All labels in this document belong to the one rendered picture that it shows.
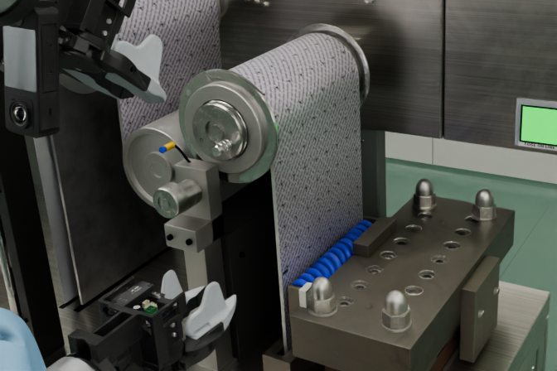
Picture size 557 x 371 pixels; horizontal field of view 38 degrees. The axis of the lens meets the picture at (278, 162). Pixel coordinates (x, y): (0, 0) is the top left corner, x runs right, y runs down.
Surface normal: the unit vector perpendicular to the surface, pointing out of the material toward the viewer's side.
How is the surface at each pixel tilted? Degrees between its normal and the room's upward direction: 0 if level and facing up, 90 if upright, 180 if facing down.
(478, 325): 90
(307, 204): 90
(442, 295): 0
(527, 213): 0
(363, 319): 0
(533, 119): 90
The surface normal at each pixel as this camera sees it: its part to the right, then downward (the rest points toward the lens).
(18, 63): -0.54, 0.20
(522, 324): -0.07, -0.93
